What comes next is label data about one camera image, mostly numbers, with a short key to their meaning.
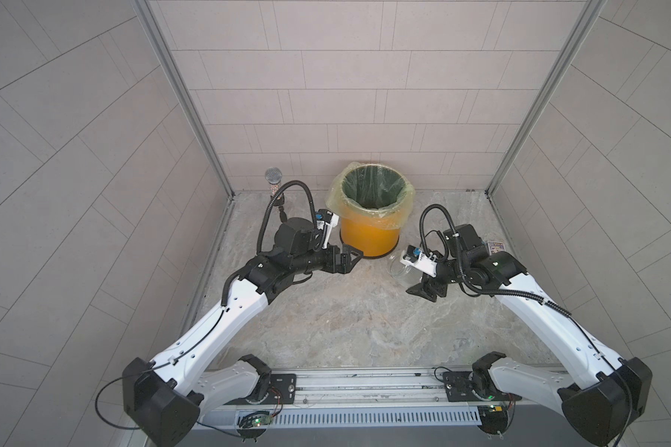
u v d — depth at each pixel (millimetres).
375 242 979
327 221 626
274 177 791
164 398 354
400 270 659
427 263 631
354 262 641
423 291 631
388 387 725
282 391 707
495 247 984
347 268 601
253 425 646
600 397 359
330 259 603
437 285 641
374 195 997
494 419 675
